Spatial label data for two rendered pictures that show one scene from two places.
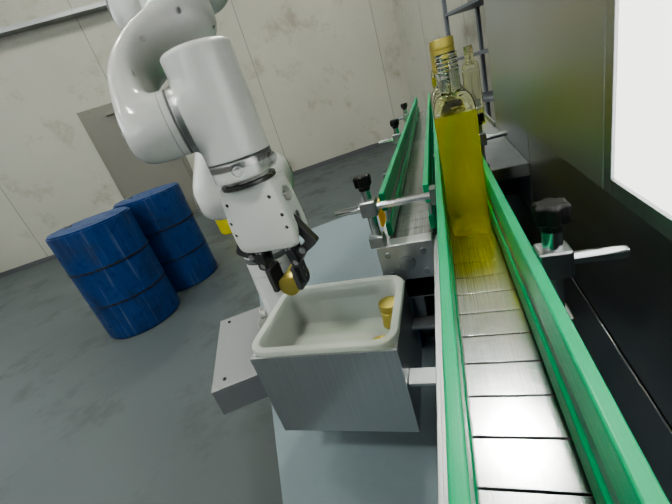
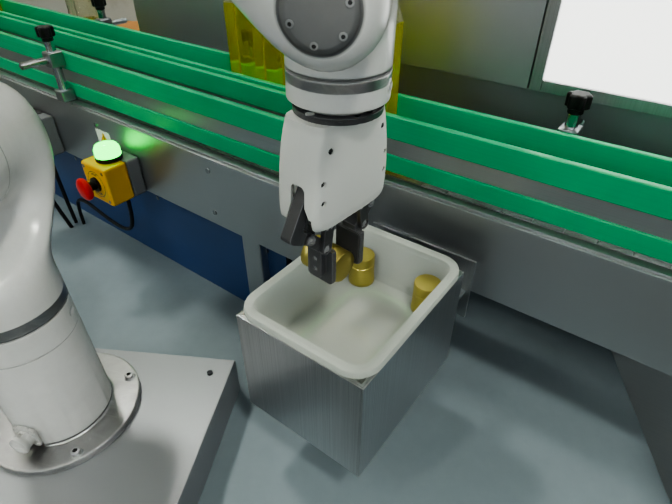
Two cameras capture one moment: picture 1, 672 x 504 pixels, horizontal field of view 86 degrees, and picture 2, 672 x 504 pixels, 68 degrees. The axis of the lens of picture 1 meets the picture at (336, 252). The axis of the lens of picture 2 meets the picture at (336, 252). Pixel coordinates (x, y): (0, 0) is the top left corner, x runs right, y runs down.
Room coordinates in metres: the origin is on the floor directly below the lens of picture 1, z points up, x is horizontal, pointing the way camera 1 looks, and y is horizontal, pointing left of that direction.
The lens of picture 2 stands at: (0.38, 0.47, 1.38)
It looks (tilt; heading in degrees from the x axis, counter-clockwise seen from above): 37 degrees down; 286
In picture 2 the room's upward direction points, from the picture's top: straight up
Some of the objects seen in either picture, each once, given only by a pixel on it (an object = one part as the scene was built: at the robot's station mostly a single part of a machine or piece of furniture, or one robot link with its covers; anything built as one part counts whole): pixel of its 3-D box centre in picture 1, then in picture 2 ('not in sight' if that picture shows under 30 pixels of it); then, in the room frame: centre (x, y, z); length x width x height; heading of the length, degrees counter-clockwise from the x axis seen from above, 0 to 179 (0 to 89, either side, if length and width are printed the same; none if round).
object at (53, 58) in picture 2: (391, 143); (43, 68); (1.13, -0.27, 1.11); 0.07 x 0.04 x 0.13; 69
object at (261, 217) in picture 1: (261, 210); (337, 154); (0.49, 0.08, 1.19); 0.10 x 0.07 x 0.11; 65
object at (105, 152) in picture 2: not in sight; (107, 150); (0.98, -0.19, 1.01); 0.04 x 0.04 x 0.03
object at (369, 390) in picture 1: (361, 353); (366, 325); (0.47, 0.01, 0.92); 0.27 x 0.17 x 0.15; 69
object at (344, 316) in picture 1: (337, 331); (355, 311); (0.48, 0.04, 0.97); 0.22 x 0.17 x 0.09; 69
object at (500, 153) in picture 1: (483, 141); not in sight; (1.20, -0.59, 1.01); 0.95 x 0.09 x 0.11; 159
